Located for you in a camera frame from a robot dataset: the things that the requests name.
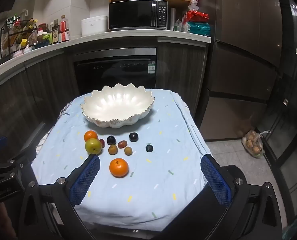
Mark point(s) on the orange mandarin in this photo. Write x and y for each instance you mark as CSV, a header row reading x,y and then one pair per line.
x,y
91,135
118,168

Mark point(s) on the red snack package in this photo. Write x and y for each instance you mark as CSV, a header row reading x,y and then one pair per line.
x,y
196,16

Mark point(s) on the black built-in dishwasher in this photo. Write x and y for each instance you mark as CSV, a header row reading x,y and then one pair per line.
x,y
113,72

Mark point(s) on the brown longan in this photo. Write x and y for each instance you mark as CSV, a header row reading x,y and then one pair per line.
x,y
128,151
112,150

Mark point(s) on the group of condiment bottles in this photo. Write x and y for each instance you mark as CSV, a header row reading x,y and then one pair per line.
x,y
54,32

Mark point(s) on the dark blueberry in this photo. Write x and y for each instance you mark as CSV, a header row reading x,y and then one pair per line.
x,y
149,148

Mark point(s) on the white rice cooker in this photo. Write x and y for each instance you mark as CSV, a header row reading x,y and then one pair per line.
x,y
93,26

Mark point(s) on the green round fruit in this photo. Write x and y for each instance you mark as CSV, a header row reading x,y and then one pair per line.
x,y
93,146

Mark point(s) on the teal snack package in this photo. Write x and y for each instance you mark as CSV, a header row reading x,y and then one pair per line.
x,y
199,28

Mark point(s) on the dark purple plum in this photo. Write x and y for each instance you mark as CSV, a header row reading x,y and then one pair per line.
x,y
133,136
111,140

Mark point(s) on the plastic bag of brown fruit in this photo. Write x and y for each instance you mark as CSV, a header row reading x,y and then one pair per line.
x,y
253,145

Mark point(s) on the dark wood base cabinet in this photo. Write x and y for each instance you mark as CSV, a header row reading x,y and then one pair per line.
x,y
181,75

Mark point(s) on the small red grape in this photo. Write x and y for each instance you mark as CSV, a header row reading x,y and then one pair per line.
x,y
102,143

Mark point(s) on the person's left hand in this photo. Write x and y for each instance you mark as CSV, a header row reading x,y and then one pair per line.
x,y
6,222

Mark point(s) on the clear plastic bag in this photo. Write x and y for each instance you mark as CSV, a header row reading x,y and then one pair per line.
x,y
181,25

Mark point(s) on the light blue patterned tablecloth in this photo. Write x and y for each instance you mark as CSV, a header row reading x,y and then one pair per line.
x,y
143,192

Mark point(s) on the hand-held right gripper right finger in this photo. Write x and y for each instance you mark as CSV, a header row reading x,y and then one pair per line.
x,y
216,177

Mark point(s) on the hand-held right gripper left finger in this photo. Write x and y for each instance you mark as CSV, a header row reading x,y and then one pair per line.
x,y
86,180

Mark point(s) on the large red oval grape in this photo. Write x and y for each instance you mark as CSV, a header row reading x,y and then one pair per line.
x,y
122,144

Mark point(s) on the white scalloped bowl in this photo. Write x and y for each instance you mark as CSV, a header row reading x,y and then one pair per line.
x,y
113,105

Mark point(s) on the black microwave oven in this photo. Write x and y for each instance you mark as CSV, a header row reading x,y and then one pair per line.
x,y
131,15

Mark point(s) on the dark steel refrigerator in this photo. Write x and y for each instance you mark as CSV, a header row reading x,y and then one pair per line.
x,y
243,42

